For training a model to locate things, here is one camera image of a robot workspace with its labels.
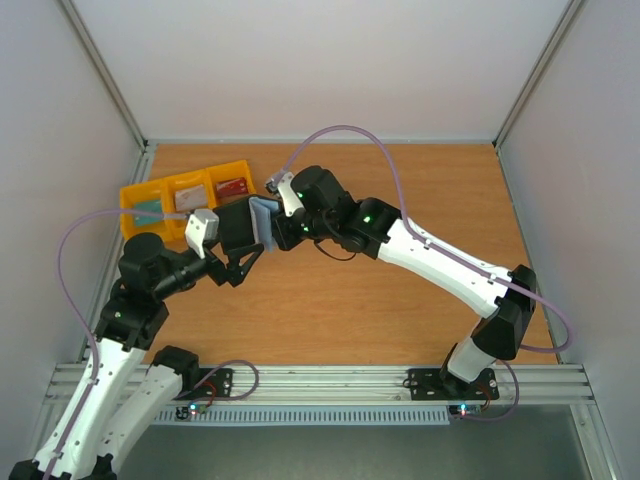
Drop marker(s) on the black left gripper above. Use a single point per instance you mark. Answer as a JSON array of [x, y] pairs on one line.
[[234, 272]]

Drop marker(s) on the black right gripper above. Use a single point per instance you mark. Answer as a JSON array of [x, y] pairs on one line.
[[281, 232]]

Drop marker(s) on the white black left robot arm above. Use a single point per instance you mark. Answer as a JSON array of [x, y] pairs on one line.
[[98, 429]]

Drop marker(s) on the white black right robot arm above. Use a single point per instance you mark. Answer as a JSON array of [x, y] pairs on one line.
[[316, 207]]

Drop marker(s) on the red card in bin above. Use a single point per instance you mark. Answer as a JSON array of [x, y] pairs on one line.
[[231, 188]]

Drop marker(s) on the green card in bin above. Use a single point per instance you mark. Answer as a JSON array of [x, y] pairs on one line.
[[147, 213]]

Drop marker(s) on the yellow three-compartment bin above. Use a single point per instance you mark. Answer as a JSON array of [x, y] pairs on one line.
[[164, 188]]

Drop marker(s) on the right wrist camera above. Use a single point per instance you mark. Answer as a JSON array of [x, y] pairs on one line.
[[280, 184]]

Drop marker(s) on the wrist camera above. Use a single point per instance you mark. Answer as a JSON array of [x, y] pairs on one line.
[[202, 226], [280, 184]]

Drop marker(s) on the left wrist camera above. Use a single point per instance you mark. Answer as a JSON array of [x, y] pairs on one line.
[[202, 226]]

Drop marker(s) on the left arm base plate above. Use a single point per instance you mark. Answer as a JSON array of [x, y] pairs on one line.
[[219, 385]]

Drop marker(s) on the aluminium front rail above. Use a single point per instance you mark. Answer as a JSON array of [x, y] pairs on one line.
[[345, 385]]

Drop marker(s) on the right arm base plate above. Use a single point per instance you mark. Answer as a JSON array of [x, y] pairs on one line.
[[431, 384]]

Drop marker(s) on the grey slotted cable duct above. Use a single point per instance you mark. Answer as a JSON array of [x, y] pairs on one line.
[[289, 416]]

